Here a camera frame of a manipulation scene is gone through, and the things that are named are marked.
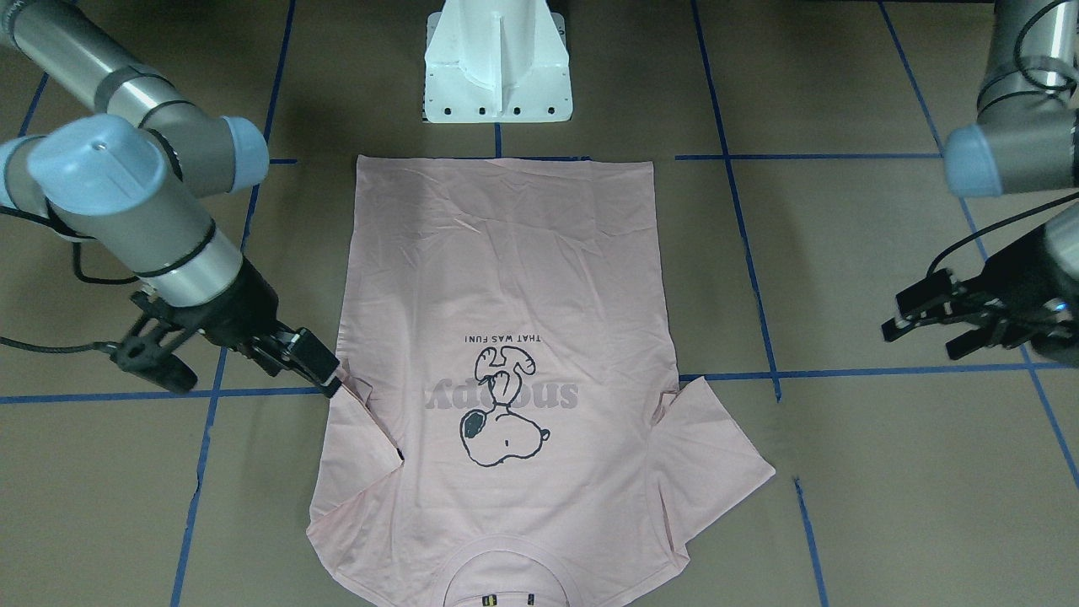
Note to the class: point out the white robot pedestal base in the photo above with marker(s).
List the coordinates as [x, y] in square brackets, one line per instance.
[497, 62]

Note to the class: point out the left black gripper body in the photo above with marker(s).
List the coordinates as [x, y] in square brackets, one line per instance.
[1030, 291]

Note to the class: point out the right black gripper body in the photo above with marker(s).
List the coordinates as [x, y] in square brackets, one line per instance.
[242, 310]

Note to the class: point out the pink Snoopy t-shirt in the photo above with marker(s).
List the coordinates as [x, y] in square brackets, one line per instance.
[511, 430]

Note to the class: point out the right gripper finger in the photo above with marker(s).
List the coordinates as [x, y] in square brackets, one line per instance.
[270, 356]
[305, 354]

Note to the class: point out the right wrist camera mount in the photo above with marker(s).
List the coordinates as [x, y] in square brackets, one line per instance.
[148, 349]

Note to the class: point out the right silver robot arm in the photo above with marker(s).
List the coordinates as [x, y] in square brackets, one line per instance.
[131, 177]

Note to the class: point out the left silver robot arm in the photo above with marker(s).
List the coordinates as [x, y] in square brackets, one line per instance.
[1024, 139]

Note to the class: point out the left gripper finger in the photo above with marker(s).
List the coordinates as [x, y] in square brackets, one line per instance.
[985, 337]
[939, 299]

